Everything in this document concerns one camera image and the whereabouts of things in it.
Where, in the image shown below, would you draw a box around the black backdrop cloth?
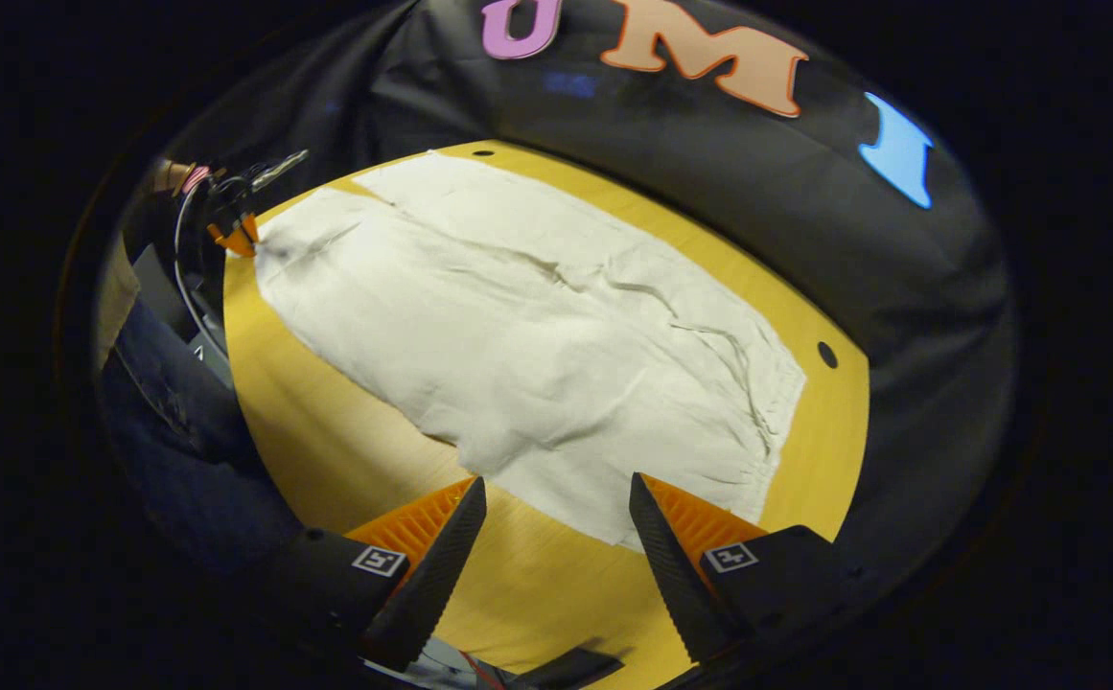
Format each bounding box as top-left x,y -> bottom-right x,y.
163,0 -> 1017,595

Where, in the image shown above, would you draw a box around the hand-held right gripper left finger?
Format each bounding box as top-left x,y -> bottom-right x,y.
268,476 -> 489,672

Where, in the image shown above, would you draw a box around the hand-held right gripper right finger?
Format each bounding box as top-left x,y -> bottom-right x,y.
629,471 -> 864,667

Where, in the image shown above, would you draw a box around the thin white cable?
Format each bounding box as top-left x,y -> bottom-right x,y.
173,177 -> 231,338

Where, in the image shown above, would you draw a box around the person's beige top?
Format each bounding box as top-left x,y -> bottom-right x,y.
94,240 -> 142,370

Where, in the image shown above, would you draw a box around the cream white jeans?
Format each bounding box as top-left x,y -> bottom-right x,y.
254,151 -> 808,553

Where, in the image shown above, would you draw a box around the person's legs in blue trousers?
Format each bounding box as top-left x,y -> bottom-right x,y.
96,295 -> 306,581

